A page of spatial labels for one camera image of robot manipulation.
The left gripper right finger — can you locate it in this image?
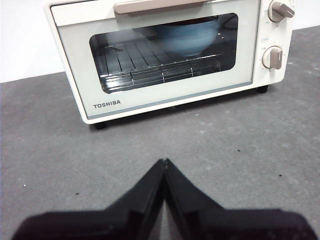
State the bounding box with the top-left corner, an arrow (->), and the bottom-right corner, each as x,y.
163,158 -> 318,240

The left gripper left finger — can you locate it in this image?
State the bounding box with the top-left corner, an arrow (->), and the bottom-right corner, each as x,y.
11,158 -> 166,240

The oven door with beige handle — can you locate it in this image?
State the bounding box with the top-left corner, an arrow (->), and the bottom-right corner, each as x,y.
49,0 -> 261,121

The blue bowl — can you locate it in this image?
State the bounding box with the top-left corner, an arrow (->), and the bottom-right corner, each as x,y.
132,18 -> 222,57

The cream oven knob upright pointer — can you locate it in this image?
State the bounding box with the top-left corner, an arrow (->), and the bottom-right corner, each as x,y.
261,45 -> 285,71

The cream Toshiba toaster oven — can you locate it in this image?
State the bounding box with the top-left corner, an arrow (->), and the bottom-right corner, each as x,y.
43,0 -> 296,130

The cream oven knob slanted pointer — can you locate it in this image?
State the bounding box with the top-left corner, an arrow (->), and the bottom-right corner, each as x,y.
267,1 -> 296,23

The metal wire oven rack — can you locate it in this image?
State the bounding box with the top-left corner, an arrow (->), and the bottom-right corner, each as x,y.
99,42 -> 224,89

